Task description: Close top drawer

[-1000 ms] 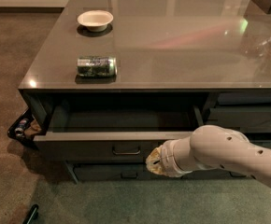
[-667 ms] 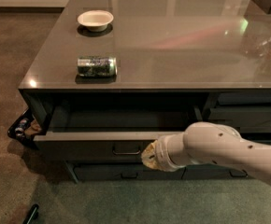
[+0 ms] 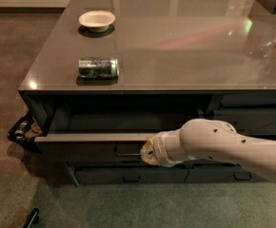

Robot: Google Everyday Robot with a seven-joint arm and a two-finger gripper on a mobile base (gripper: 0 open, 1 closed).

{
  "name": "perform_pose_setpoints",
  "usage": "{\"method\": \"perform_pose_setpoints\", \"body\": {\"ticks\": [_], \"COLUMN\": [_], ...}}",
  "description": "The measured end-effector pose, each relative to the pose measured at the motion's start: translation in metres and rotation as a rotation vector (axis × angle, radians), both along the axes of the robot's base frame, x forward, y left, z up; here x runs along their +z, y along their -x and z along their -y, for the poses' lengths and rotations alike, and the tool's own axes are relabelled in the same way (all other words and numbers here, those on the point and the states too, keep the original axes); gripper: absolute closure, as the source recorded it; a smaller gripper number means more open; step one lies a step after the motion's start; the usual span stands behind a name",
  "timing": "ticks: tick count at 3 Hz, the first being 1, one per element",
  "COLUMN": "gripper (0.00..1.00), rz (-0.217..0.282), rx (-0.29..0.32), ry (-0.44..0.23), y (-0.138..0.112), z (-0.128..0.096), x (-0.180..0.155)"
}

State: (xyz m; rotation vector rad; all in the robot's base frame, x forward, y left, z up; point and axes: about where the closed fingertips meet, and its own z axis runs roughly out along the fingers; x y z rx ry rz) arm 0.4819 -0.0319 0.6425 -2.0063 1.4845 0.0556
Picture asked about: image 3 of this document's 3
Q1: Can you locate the grey top drawer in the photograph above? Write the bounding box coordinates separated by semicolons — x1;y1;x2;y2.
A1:
35;109;196;162

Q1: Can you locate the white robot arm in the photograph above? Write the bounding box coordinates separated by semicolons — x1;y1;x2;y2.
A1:
140;119;276;183

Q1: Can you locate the left bottom drawer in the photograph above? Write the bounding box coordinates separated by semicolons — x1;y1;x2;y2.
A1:
74;166;188;184

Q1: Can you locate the right bottom drawer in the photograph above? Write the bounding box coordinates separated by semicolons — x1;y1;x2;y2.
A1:
186;163;265;183

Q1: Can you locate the grey drawer cabinet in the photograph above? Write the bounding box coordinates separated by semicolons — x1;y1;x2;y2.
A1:
19;0;276;184

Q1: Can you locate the green soda can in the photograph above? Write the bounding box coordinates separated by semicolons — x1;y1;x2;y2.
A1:
78;57;119;79

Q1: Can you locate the black bin with cans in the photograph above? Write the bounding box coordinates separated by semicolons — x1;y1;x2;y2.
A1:
7;110;42;153

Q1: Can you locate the black object on floor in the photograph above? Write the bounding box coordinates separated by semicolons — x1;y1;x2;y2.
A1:
23;208;39;228

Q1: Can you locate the white paper bowl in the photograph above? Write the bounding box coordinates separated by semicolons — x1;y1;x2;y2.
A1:
78;10;115;32

